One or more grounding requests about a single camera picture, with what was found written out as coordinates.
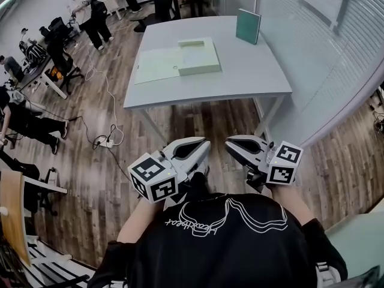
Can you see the white power strip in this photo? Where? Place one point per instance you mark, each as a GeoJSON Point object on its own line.
{"type": "Point", "coordinates": [106, 143]}

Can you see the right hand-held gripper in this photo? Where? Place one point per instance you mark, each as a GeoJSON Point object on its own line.
{"type": "Point", "coordinates": [282, 172]}

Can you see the white desk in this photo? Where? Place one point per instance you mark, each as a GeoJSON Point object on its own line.
{"type": "Point", "coordinates": [45, 186]}
{"type": "Point", "coordinates": [48, 81]}

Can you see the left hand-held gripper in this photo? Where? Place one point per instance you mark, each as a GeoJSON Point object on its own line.
{"type": "Point", "coordinates": [151, 175]}

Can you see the curved wooden board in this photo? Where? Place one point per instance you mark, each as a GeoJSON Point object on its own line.
{"type": "Point", "coordinates": [13, 214]}

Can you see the white slatted rack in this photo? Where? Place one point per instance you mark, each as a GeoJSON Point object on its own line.
{"type": "Point", "coordinates": [51, 265]}

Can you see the black office chair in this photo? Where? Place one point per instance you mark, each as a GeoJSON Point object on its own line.
{"type": "Point", "coordinates": [60, 28]}
{"type": "Point", "coordinates": [163, 1]}
{"type": "Point", "coordinates": [61, 60]}

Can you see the white cabinet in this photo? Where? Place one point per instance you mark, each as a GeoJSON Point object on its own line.
{"type": "Point", "coordinates": [115, 3]}

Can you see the person's black printed t-shirt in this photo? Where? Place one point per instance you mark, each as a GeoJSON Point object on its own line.
{"type": "Point", "coordinates": [216, 250]}

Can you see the white A4 paper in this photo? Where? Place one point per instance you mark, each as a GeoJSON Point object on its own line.
{"type": "Point", "coordinates": [198, 55]}

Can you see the green hardcover book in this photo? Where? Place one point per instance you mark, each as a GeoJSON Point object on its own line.
{"type": "Point", "coordinates": [246, 25]}

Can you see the person's left forearm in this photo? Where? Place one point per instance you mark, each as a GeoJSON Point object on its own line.
{"type": "Point", "coordinates": [135, 220]}

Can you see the pale green paper envelope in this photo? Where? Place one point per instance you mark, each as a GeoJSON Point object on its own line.
{"type": "Point", "coordinates": [159, 66]}

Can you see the person's right forearm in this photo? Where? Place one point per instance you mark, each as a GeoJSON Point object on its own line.
{"type": "Point", "coordinates": [292, 202]}

